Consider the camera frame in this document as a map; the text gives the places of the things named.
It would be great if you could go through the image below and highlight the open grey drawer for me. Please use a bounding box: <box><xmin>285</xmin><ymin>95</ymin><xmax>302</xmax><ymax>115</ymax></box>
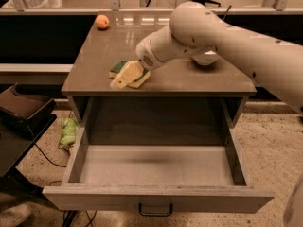
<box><xmin>44</xmin><ymin>122</ymin><xmax>274</xmax><ymax>213</ymax></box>

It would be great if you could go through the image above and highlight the grey cabinet with tabletop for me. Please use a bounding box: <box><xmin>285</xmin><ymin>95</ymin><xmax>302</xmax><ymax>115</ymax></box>
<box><xmin>61</xmin><ymin>10</ymin><xmax>258</xmax><ymax>147</ymax></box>

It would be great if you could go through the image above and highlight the black floor cable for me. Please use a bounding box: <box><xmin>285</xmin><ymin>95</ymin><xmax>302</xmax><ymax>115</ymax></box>
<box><xmin>32</xmin><ymin>142</ymin><xmax>68</xmax><ymax>168</ymax></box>

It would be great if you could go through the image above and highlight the green and yellow sponge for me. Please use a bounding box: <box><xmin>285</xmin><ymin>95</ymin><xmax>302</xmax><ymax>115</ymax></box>
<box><xmin>109</xmin><ymin>61</ymin><xmax>151</xmax><ymax>89</ymax></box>

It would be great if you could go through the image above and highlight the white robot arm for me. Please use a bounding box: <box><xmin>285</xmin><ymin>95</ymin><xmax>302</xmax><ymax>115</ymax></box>
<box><xmin>111</xmin><ymin>2</ymin><xmax>303</xmax><ymax>114</ymax></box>

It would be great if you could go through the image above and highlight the white ceramic bowl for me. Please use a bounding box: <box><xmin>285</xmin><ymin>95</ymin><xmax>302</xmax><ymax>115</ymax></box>
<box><xmin>192</xmin><ymin>50</ymin><xmax>220</xmax><ymax>66</ymax></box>

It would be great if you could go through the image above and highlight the white shoe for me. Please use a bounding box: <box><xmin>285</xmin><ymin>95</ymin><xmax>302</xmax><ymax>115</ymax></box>
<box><xmin>0</xmin><ymin>203</ymin><xmax>31</xmax><ymax>227</ymax></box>

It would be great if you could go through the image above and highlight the dark chair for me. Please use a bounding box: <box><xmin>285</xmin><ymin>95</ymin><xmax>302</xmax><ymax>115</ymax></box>
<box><xmin>0</xmin><ymin>84</ymin><xmax>56</xmax><ymax>199</ymax></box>

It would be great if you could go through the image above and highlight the green crumpled bag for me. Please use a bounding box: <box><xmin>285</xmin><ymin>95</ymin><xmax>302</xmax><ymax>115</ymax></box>
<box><xmin>60</xmin><ymin>118</ymin><xmax>79</xmax><ymax>146</ymax></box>

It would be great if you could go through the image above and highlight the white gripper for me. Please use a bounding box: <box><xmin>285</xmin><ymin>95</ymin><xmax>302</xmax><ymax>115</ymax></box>
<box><xmin>109</xmin><ymin>35</ymin><xmax>164</xmax><ymax>89</ymax></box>

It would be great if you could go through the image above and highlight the orange fruit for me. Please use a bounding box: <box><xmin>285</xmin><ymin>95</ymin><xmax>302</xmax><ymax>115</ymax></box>
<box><xmin>96</xmin><ymin>15</ymin><xmax>110</xmax><ymax>29</ymax></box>

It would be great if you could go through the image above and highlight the black drawer handle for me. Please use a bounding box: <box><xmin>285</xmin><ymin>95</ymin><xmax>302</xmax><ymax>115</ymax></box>
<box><xmin>138</xmin><ymin>203</ymin><xmax>173</xmax><ymax>218</ymax></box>

